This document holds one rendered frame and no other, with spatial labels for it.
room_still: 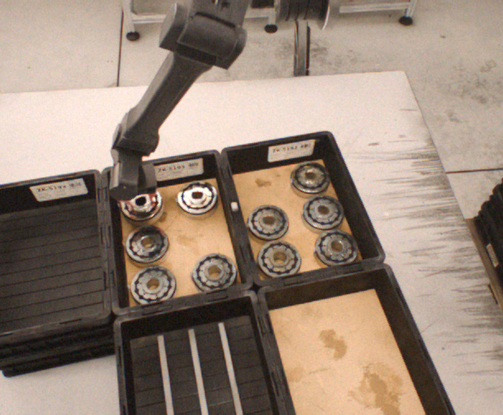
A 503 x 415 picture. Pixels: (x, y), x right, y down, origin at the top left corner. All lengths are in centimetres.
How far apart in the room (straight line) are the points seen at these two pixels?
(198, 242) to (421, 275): 60
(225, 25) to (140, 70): 227
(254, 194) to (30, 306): 60
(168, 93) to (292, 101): 94
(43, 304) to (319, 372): 64
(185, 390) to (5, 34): 274
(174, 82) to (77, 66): 230
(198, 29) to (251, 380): 71
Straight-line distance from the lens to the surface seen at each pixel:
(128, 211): 126
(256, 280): 108
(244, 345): 113
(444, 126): 282
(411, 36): 332
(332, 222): 125
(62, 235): 133
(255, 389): 110
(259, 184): 133
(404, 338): 113
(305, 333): 114
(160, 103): 87
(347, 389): 112
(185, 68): 78
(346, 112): 173
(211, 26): 72
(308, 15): 140
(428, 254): 146
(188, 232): 126
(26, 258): 132
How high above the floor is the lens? 190
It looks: 56 degrees down
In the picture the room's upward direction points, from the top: straight up
